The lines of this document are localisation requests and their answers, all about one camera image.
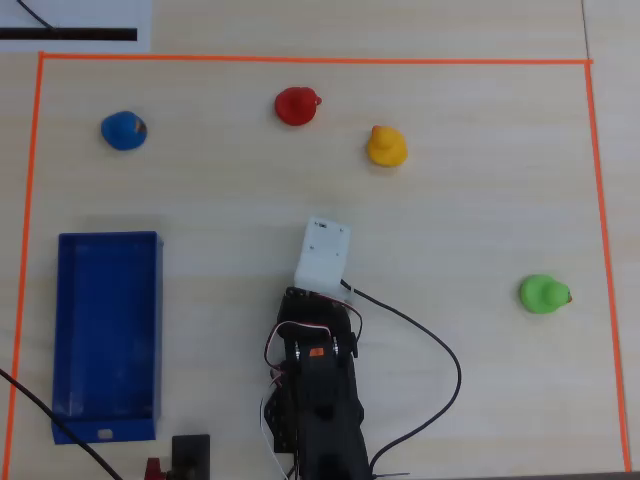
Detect black camera cable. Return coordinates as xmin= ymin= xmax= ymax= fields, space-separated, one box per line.
xmin=339 ymin=278 xmax=463 ymax=469

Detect thick black cable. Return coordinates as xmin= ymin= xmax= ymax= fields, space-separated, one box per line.
xmin=0 ymin=368 xmax=124 ymax=480

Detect blue plastic box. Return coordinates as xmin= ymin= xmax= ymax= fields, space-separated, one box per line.
xmin=51 ymin=230 xmax=165 ymax=445

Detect red rubber duck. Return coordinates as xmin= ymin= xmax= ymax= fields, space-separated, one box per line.
xmin=274 ymin=86 xmax=324 ymax=127

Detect yellow rubber duck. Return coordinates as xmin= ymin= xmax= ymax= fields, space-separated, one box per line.
xmin=366 ymin=124 xmax=409 ymax=168

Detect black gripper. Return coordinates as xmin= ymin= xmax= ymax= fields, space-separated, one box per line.
xmin=277 ymin=286 xmax=362 ymax=359

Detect green rubber duck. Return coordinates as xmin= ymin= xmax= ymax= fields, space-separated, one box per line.
xmin=519 ymin=273 xmax=574 ymax=316

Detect blue rubber duck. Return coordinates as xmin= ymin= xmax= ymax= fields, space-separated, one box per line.
xmin=100 ymin=110 xmax=149 ymax=152

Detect white paper sheet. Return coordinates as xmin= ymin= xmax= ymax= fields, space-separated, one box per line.
xmin=0 ymin=0 xmax=153 ymax=54

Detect red white black base wires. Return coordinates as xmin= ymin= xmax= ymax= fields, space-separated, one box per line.
xmin=258 ymin=372 xmax=297 ymax=479

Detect orange tape strip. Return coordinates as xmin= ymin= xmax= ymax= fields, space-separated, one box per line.
xmin=1 ymin=52 xmax=47 ymax=467
xmin=38 ymin=51 xmax=595 ymax=67
xmin=583 ymin=61 xmax=634 ymax=473

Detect black tape strip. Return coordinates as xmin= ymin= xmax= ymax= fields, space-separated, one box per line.
xmin=0 ymin=27 xmax=139 ymax=42

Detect thin black cable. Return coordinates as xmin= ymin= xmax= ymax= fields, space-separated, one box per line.
xmin=16 ymin=0 xmax=57 ymax=32

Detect white camera housing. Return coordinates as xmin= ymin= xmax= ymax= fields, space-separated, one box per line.
xmin=293 ymin=216 xmax=353 ymax=304

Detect red white black wrist wires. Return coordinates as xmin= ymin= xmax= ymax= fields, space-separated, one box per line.
xmin=263 ymin=301 xmax=364 ymax=381

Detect black table clamp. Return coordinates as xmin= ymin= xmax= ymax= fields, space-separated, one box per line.
xmin=171 ymin=434 xmax=212 ymax=480

